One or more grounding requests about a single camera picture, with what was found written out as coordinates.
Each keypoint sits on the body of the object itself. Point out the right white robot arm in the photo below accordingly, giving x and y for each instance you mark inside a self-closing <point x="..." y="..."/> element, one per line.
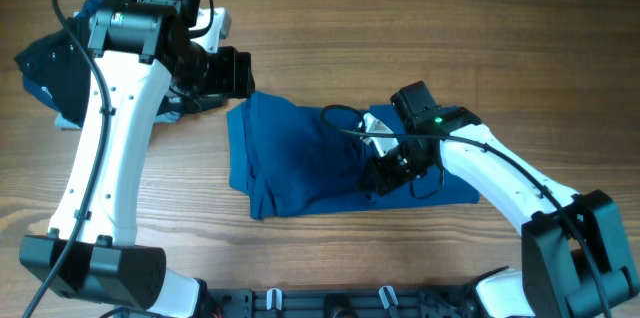
<point x="576" y="259"/>

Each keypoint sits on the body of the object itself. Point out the blue polo shirt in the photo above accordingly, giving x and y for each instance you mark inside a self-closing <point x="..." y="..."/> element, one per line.
<point x="289" y="163"/>

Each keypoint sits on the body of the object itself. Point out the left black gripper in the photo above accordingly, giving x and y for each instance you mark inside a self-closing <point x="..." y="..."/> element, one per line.
<point x="234" y="78"/>

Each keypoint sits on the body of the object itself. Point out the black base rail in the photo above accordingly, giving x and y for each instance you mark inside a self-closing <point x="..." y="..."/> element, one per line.
<point x="384" y="302"/>

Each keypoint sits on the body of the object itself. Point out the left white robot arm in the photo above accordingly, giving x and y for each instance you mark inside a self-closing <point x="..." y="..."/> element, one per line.
<point x="136" y="53"/>

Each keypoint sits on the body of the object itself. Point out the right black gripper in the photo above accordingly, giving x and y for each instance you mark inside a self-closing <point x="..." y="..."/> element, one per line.
<point x="385" y="181"/>

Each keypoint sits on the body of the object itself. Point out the pile of dark clothes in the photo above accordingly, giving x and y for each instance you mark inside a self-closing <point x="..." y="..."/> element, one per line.
<point x="57" y="75"/>

